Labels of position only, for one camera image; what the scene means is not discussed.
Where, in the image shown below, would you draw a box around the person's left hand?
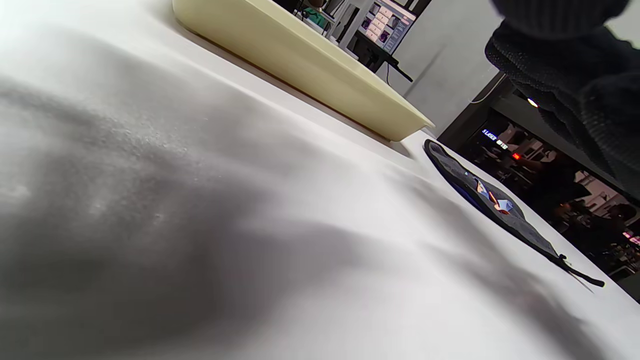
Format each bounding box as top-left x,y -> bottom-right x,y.
485,0 -> 640,201

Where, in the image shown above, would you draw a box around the cream plastic tray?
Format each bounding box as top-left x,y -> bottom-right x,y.
172,0 -> 435,142

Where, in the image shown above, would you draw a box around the blue and grey hand towel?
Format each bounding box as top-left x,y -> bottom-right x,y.
424,139 -> 606,288

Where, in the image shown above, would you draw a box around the blue and orange paper scraps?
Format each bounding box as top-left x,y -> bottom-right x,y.
472,175 -> 515,215

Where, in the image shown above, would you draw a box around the green bag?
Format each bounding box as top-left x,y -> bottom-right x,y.
302,5 -> 328,28

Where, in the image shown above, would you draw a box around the computer monitor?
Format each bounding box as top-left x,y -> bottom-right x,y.
359,0 -> 417,55

